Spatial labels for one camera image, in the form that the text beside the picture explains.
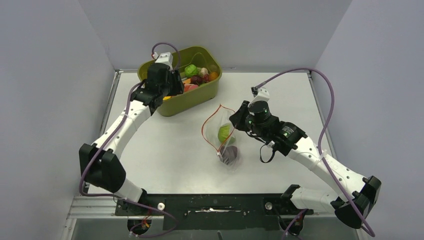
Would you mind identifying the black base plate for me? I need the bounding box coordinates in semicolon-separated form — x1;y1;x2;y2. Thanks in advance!
115;193;301;236

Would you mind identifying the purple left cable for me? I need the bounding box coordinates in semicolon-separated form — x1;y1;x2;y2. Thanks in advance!
78;41;182;239

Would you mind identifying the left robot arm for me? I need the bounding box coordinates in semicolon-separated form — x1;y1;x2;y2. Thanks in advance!
78;63;184;204

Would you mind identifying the pink peach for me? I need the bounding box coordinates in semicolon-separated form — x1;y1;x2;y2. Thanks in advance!
184;83;199;93

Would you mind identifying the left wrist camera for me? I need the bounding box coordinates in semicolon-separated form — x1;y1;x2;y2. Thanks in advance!
151;52;173;70

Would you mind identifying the green bumpy lime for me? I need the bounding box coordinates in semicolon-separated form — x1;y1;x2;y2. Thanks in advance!
184;64;199;78

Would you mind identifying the green plastic bin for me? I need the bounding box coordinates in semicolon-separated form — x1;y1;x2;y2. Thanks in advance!
131;46;222;117

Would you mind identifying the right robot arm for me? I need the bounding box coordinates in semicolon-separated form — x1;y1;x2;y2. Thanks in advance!
229;100;382;229

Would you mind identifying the white garlic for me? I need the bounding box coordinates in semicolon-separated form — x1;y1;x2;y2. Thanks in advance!
198;67;209;78

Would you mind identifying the green cabbage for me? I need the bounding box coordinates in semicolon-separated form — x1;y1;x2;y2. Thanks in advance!
217;123;236;145

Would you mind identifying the small orange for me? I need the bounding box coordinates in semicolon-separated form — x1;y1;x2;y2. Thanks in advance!
207;71;219;82

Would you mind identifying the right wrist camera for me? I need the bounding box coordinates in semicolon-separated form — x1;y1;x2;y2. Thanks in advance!
250;86;270;104

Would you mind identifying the purple red onion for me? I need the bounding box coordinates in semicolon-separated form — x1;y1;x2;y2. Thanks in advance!
219;145;239;166

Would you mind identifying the dark plum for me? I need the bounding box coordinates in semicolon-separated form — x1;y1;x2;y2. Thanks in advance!
190;75;204;86

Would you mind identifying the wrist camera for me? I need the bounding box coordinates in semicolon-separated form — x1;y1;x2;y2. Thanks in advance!
151;52;173;70
250;86;270;104

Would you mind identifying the clear zip top bag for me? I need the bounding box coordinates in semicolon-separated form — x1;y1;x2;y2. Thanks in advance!
201;104;240;168

